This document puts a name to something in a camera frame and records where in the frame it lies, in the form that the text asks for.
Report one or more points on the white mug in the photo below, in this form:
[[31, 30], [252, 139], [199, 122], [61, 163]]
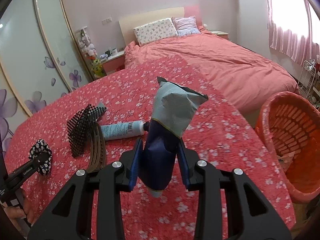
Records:
[[114, 51]]

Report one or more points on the pink striped pillow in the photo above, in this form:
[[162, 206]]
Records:
[[186, 25]]

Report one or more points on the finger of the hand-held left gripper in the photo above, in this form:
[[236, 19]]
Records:
[[27, 171]]

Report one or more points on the hanging plush toys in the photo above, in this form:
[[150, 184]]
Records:
[[87, 45]]

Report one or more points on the orange plastic laundry basket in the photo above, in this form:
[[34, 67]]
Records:
[[295, 140]]

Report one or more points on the person's left hand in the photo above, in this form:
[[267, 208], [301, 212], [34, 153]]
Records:
[[25, 205]]

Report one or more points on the white floral pillow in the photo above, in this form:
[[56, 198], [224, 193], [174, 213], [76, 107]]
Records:
[[155, 31]]

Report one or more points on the beige and pink headboard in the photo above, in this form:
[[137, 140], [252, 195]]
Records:
[[140, 17]]

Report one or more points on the red floral tablecloth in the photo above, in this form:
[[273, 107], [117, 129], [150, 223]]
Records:
[[225, 160]]

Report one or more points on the green and yellow plush toy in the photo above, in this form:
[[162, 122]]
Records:
[[98, 67]]

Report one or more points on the white wall switch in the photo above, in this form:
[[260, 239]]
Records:
[[107, 20]]

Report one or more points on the black floral scrunchie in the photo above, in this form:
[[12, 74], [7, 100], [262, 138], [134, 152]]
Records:
[[37, 147]]

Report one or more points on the pink curtain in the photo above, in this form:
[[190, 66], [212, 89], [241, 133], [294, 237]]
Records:
[[290, 30]]

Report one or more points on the pink nightstand with clutter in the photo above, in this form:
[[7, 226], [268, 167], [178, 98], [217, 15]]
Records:
[[113, 63]]

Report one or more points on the sliding wardrobe with flower print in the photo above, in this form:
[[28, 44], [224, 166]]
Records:
[[30, 55]]

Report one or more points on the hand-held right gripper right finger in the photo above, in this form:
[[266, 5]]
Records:
[[184, 166]]

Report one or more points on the brown wooden brush frame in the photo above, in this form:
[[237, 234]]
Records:
[[98, 152]]

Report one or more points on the pink duvet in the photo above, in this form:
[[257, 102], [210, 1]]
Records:
[[225, 60]]

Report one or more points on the navy and grey squeeze tube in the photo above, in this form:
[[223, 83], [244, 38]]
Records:
[[175, 105]]

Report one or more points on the light blue bottle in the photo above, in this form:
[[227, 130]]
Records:
[[120, 130]]

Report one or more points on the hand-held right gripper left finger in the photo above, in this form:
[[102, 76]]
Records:
[[136, 165]]

